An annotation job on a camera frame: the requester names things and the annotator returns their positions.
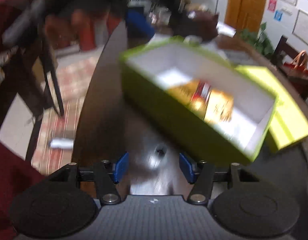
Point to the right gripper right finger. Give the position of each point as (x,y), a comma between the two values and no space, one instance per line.
(203,175)

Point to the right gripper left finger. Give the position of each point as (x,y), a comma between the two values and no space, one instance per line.
(105,175)

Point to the gold tea pouch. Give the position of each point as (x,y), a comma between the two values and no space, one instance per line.
(218,108)

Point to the red Hershey's chocolate bar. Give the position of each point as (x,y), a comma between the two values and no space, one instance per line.
(202,92)

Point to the red sleeve forearm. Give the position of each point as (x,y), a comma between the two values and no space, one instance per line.
(16,175)

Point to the clear glasses case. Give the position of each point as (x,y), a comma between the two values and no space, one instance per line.
(61,143)

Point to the green open shoe box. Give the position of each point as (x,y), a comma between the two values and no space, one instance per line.
(147,72)

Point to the yellow shoe box lid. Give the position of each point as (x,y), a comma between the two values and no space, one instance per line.
(289,125)

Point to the brown round cushion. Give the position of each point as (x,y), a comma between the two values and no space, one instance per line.
(203,25)

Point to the wooden chair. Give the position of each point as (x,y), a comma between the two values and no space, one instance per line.
(292,64)

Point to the small green plant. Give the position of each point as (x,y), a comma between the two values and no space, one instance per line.
(259,40)

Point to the wooden door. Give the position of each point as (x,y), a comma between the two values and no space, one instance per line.
(245,14)

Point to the framed certificate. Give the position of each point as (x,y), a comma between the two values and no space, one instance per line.
(300,29)

